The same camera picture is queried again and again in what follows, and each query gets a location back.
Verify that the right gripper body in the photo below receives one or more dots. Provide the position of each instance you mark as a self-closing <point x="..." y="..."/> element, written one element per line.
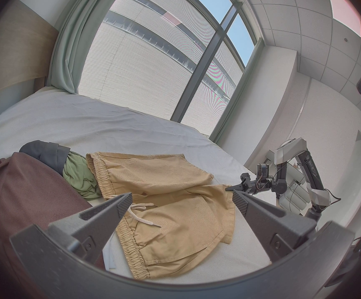
<point x="255" y="187"/>

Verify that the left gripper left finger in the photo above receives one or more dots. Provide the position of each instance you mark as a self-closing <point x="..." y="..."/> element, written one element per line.
<point x="101" y="229"/>

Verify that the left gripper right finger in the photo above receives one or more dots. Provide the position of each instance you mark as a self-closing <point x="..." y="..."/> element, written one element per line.
<point x="263" y="227"/>

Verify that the tan shorts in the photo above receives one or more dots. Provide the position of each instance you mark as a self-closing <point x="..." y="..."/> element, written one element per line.
<point x="174" y="204"/>

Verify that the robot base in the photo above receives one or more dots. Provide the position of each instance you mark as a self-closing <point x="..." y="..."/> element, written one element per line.
<point x="292" y="195"/>

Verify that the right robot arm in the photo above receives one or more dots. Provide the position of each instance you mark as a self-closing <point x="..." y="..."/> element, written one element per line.
<point x="308" y="170"/>

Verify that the bed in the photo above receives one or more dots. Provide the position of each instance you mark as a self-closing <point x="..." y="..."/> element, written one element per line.
<point x="137" y="126"/>

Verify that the white garment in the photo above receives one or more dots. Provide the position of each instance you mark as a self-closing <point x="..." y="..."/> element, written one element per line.
<point x="110" y="257"/>

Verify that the green garment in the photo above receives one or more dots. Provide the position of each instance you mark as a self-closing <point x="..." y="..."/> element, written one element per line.
<point x="77" y="176"/>

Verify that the brown shorts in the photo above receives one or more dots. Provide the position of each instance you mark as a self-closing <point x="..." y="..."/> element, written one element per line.
<point x="21" y="192"/>

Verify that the black garment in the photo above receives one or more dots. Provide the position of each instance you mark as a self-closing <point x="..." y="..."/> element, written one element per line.
<point x="43" y="154"/>

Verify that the grey-green curtain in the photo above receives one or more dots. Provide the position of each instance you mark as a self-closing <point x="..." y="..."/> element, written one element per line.
<point x="65" y="58"/>
<point x="241" y="90"/>

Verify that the window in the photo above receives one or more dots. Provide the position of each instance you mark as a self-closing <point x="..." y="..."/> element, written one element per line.
<point x="137" y="73"/>

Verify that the square ceiling light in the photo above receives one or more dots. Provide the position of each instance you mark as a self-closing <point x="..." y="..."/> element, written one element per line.
<point x="344" y="11"/>

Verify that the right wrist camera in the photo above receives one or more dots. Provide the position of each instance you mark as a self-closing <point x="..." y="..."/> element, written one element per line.
<point x="245" y="177"/>

